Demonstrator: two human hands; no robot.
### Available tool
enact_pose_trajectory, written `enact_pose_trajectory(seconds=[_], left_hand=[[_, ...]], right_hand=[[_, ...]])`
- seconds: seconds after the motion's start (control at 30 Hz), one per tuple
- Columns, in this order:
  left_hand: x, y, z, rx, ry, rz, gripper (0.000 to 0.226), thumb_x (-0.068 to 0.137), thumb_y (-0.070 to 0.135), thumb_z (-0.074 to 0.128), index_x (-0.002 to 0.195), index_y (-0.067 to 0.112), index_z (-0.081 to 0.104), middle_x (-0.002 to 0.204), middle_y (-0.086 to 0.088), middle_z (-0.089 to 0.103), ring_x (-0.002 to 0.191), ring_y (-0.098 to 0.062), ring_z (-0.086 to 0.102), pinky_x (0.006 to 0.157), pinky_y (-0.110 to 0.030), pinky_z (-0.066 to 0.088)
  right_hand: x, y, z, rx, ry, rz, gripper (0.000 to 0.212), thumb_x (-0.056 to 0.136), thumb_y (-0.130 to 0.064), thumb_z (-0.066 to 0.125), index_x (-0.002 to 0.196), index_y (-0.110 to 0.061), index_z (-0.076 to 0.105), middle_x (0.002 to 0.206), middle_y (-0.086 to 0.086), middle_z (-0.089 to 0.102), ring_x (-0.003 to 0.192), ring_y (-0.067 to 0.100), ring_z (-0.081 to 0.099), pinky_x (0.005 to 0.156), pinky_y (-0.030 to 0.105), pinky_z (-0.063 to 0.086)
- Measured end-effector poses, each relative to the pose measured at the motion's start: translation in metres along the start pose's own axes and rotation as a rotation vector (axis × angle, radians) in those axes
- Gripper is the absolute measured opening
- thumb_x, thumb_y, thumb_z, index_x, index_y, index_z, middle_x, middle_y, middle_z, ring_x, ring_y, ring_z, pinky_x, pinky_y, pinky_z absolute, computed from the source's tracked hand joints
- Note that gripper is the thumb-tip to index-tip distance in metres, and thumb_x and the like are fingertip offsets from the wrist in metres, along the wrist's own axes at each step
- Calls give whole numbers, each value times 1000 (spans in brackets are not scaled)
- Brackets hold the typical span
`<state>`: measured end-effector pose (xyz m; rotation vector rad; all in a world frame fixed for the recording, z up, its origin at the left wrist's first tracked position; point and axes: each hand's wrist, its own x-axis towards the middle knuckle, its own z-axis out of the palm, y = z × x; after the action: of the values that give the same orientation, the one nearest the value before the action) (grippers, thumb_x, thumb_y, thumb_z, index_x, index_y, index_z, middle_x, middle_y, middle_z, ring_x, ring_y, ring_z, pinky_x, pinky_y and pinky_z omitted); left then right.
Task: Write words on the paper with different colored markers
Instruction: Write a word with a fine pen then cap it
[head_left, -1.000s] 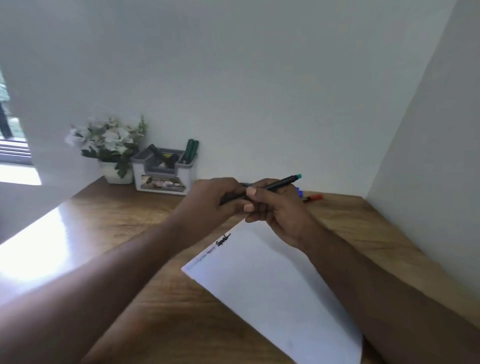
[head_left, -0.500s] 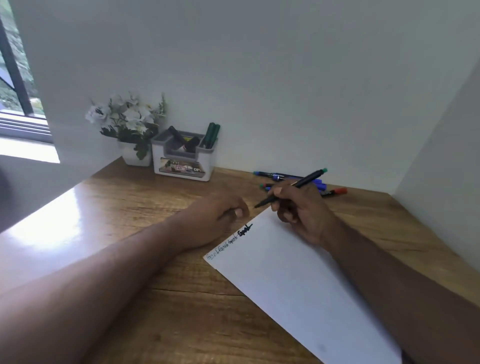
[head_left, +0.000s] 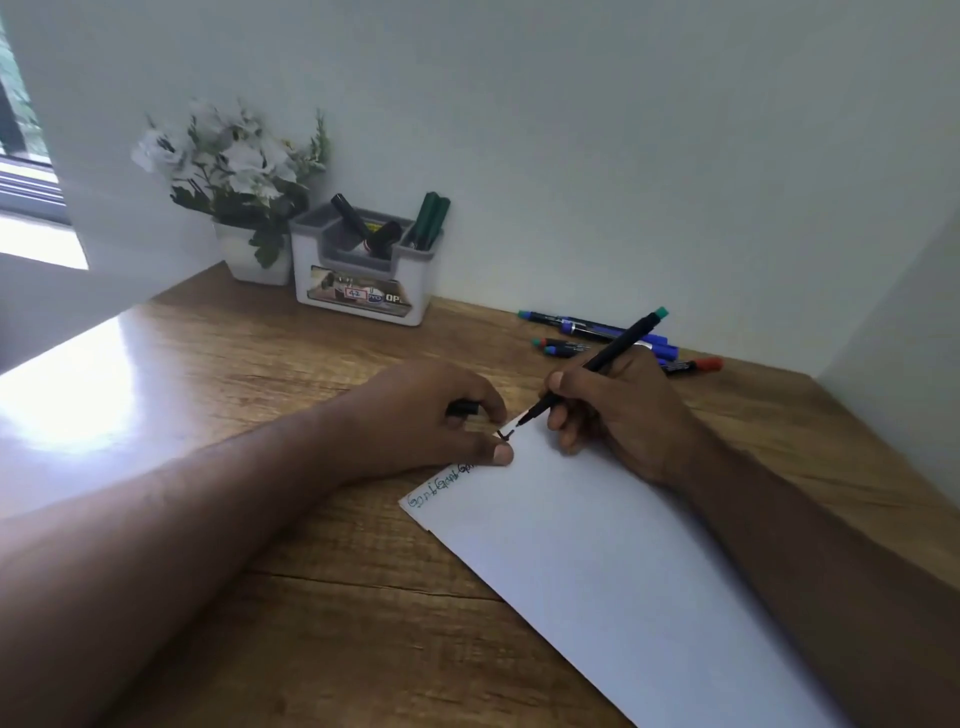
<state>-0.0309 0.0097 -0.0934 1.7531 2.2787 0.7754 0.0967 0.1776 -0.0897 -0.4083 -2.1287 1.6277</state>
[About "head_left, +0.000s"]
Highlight dark marker with teal cap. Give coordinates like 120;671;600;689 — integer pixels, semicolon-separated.
516;309;595;329

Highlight artificial white flowers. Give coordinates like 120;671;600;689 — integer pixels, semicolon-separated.
130;97;332;270

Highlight person's right forearm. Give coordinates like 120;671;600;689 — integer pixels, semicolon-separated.
675;435;960;728

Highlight person's left hand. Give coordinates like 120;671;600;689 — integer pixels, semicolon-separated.
330;358;519;486

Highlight dark green marker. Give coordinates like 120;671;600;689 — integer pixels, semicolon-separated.
405;191;441;249
420;196;453;252

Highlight black pen with green end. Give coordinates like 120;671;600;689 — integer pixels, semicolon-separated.
516;307;670;429

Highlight white paper sheet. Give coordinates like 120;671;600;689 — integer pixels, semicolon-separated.
399;411;853;728

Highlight person's left forearm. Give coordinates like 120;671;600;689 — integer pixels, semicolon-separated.
0;408;354;728

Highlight white flower pot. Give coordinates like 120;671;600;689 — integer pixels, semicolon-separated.
213;220;294;287

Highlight black marker with red band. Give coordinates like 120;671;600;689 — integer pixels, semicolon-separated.
366;219;405;261

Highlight person's right hand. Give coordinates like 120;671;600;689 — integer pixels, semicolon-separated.
540;346;714;493

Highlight white and grey pen holder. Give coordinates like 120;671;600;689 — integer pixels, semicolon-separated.
288;202;445;327

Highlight blue marker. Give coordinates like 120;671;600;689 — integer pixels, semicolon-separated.
543;343;681;364
558;319;670;348

